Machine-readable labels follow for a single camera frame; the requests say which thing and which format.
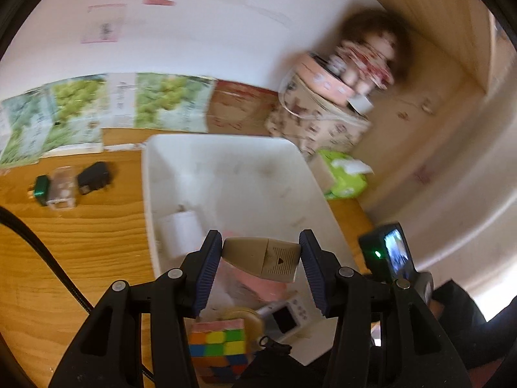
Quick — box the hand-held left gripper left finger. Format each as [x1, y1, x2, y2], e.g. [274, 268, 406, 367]
[48, 230, 224, 388]

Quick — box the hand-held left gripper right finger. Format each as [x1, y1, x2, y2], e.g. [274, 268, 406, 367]
[299, 230, 473, 388]

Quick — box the pink pouch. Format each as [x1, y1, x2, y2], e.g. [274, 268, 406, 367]
[220, 269, 300, 312]

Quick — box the beige power adapter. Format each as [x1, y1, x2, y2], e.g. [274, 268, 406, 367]
[222, 236, 303, 284]

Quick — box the round gold tin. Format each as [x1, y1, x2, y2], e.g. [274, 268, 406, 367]
[220, 307, 265, 352]

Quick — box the colourful puzzle cube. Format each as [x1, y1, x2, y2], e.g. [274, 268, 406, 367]
[190, 318, 255, 384]

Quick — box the white plastic bin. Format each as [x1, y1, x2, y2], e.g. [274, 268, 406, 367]
[141, 133, 360, 366]

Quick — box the person's right forearm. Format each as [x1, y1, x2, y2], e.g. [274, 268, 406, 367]
[430, 279, 517, 372]

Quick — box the silver device with screen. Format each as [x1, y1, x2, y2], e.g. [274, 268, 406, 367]
[256, 296, 311, 334]

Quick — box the green tissue pack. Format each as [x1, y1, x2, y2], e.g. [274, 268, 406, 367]
[309, 149, 374, 200]

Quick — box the black zipper pouch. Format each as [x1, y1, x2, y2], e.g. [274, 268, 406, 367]
[234, 335, 336, 388]

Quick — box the printed canvas bag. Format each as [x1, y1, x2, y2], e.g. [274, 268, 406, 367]
[264, 75, 372, 156]

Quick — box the black power adapter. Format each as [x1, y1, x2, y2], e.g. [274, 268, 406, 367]
[77, 162, 111, 195]

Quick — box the clear plastic box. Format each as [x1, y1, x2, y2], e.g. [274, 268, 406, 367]
[46, 167, 78, 213]

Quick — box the brown cardboard with red print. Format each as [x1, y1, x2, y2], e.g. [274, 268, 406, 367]
[206, 81, 283, 136]

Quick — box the pink round box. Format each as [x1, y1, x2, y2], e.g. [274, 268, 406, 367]
[297, 50, 356, 106]

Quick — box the green box with gold cap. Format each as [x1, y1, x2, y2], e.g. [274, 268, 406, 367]
[28, 175, 51, 207]

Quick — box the grape print cardboard backing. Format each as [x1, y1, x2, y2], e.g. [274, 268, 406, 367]
[0, 72, 216, 166]

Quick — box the brown haired doll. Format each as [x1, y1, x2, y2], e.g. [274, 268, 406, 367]
[329, 8, 413, 90]

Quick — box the black cable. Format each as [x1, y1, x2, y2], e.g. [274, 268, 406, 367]
[0, 206, 93, 314]

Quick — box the pale pink wall sticker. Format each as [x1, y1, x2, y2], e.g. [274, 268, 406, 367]
[81, 3, 126, 44]

